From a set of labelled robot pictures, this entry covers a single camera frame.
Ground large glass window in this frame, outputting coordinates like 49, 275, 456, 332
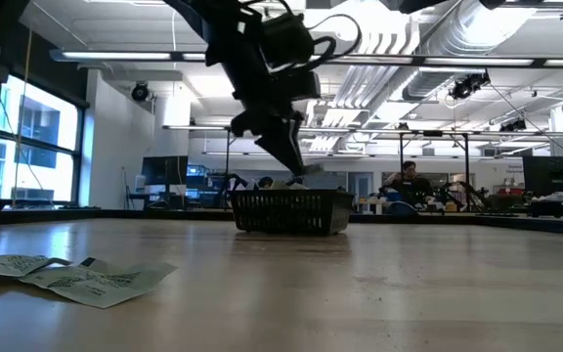
0, 72, 86, 209

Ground silver ceiling air duct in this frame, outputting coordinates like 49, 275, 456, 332
401, 0, 540, 103

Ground scattered white paper packets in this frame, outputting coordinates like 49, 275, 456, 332
19, 257, 179, 310

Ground black aluminium table frame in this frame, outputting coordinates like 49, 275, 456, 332
0, 207, 563, 237

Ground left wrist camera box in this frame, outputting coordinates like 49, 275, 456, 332
261, 14, 316, 68

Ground black metal rig frame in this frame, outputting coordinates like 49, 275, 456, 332
398, 129, 471, 197

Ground round black ceiling camera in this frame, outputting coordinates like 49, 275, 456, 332
130, 81, 151, 103

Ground black computer monitor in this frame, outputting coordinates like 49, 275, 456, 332
522, 155, 563, 195
140, 155, 189, 186

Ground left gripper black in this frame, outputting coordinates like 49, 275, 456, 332
205, 9, 322, 175

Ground black slotted plastic basket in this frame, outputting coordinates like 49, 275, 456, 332
230, 189, 356, 236

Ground black ceiling mounted camera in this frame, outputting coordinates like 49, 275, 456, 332
449, 71, 492, 101
498, 118, 527, 132

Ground blue rounded chair back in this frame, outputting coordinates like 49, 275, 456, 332
386, 199, 419, 216

